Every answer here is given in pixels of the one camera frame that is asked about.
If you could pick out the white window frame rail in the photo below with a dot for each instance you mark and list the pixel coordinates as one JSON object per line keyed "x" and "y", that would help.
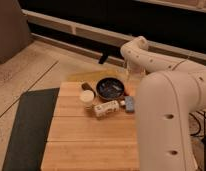
{"x": 96, "y": 39}

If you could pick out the brown round object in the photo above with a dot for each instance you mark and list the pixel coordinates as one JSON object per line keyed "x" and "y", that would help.
{"x": 86, "y": 86}

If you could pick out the white cup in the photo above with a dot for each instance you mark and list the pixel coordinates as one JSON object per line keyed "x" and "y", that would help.
{"x": 87, "y": 97}

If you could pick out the grey couch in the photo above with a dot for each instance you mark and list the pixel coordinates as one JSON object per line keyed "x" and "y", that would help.
{"x": 15, "y": 34}

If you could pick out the dark bowl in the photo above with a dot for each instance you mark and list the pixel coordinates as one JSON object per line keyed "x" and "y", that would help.
{"x": 110, "y": 88}

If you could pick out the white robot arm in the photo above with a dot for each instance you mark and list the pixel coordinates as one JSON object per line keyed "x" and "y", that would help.
{"x": 172, "y": 89}

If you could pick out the black floor mat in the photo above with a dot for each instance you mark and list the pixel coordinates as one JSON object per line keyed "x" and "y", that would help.
{"x": 30, "y": 130}

